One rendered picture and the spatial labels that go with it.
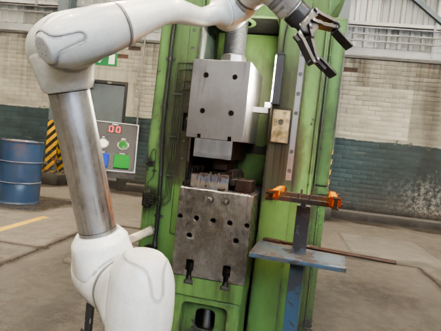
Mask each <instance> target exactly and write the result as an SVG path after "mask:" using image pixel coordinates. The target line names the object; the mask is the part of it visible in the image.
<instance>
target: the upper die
mask: <svg viewBox="0 0 441 331"><path fill-rule="evenodd" d="M246 149H247V143H238V142H232V141H220V140H214V139H202V138H195V141H194V153H193V156H198V157H204V158H215V159H222V160H245V155H246Z"/></svg>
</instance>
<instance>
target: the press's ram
mask: <svg viewBox="0 0 441 331"><path fill-rule="evenodd" d="M262 81H263V77H262V76H261V74H260V73H259V72H258V70H257V69H256V67H254V65H253V64H252V63H251V62H242V61H231V60H209V59H198V58H194V63H193V70H192V82H191V89H190V102H189V109H188V121H187V128H186V137H193V138H202V139H214V140H220V141H232V142H238V143H247V144H255V141H256V135H257V124H258V117H259V113H260V114H269V108H263V107H259V105H260V99H261V87H262Z"/></svg>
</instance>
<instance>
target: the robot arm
mask: <svg viewBox="0 0 441 331"><path fill-rule="evenodd" d="M263 5H266V6H267V7H268V8H269V9H270V10H271V11H272V12H273V13H274V14H275V15H276V16H277V17H278V18H279V19H280V20H281V19H283V18H284V21H285V22H286V23H287V24H288V25H289V26H290V27H291V28H295V29H296V30H297V31H298V32H297V33H296V34H295V35H294V36H293V39H294V40H295V41H296V43H297V44H298V46H299V48H300V50H301V52H302V55H303V57H304V59H305V61H306V63H307V65H308V66H311V65H313V64H315V65H316V66H317V67H318V68H319V69H320V70H321V71H322V72H323V73H324V74H325V75H326V76H327V77H328V78H329V79H331V78H332V77H334V76H336V75H337V72H336V71H335V70H334V69H333V68H332V67H331V66H330V65H329V64H328V63H327V62H326V61H325V60H324V58H323V57H322V56H321V57H319V54H318V51H317V48H316V44H315V41H314V34H315V33H316V30H317V29H319V30H324V31H327V32H332V34H331V35H332V36H333V37H334V38H335V40H336V41H337V42H338V43H339V44H340V45H341V46H342V47H343V49H344V50H348V49H350V48H351V47H353V44H352V42H351V41H350V40H349V39H348V38H347V37H346V36H345V35H344V33H343V32H342V31H341V30H340V29H339V28H340V27H341V25H340V22H339V20H337V19H335V18H333V17H332V16H330V15H328V14H326V13H324V12H322V11H321V10H320V9H318V8H317V7H314V8H313V9H312V10H311V8H310V7H309V6H308V5H307V4H306V3H305V1H304V0H302V1H301V0H210V4H209V5H208V6H205V7H199V6H197V5H194V4H191V3H189V2H187V1H184V0H131V1H112V2H108V3H100V4H94V5H89V6H86V7H79V8H75V9H67V10H64V11H59V12H54V13H51V14H49V15H47V16H45V17H44V18H42V19H41V20H39V21H38V22H37V23H36V24H35V25H34V26H33V27H32V28H31V30H30V31H29V33H28V35H27V38H26V44H25V50H26V56H27V58H28V60H29V62H30V64H31V67H32V69H33V71H34V74H35V76H36V78H37V81H38V84H39V86H40V88H41V90H42V91H43V92H44V93H45V94H48V96H49V102H50V105H51V110H52V116H53V120H54V125H55V129H56V134H57V138H58V143H59V147H60V152H61V156H62V161H63V165H64V171H65V174H66V180H67V183H68V188H69V192H70V198H71V201H72V207H73V212H74V216H75V222H76V225H77V231H78V233H77V235H76V236H75V238H74V240H73V242H72V244H71V251H72V264H71V276H72V280H73V283H74V285H75V287H76V288H77V290H78V291H79V293H80V294H81V295H82V296H83V297H84V298H85V299H86V300H87V301H88V302H89V303H90V304H91V305H92V306H93V307H94V308H95V309H97V310H98V312H99V314H100V317H101V319H102V323H103V324H104V329H105V331H171V329H172V323H173V313H174V305H175V279H174V275H173V270H172V268H171V265H170V262H169V260H168V259H167V258H166V257H165V256H164V255H163V254H162V253H161V252H160V251H158V250H155V249H152V248H145V247H137V248H134V247H133V246H132V244H131V241H130V238H129V235H128V232H127V231H126V230H125V229H124V228H122V227H120V226H119V225H117V224H116V219H115V215H114V209H113V205H112V199H111V194H110V188H109V184H108V178H107V174H106V168H105V164H104V158H103V154H102V148H101V144H100V137H99V134H98V127H97V124H96V118H95V111H94V107H93V101H92V97H91V91H90V88H91V87H93V84H94V82H95V63H96V62H98V61H100V60H102V59H104V58H106V57H107V56H111V55H113V54H115V53H117V52H119V51H120V50H122V49H125V48H127V47H129V46H131V45H132V44H134V43H136V42H137V41H139V40H140V39H142V38H143V37H145V36H147V35H148V34H150V33H152V32H154V31H156V30H157V29H159V28H161V27H164V26H166V25H169V24H182V25H187V26H195V27H207V26H214V25H216V27H217V28H218V29H220V30H222V31H226V32H229V31H233V30H237V29H238V28H240V27H241V26H243V25H244V24H245V23H246V22H247V21H248V20H249V19H250V18H251V17H252V16H253V15H254V14H255V13H256V12H257V11H258V9H259V8H260V7H261V6H263ZM333 22H334V23H333ZM314 57H315V58H314Z"/></svg>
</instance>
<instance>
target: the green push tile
mask: <svg viewBox="0 0 441 331"><path fill-rule="evenodd" d="M129 158H130V156H128V155H121V154H114V164H113V168H116V169H129Z"/></svg>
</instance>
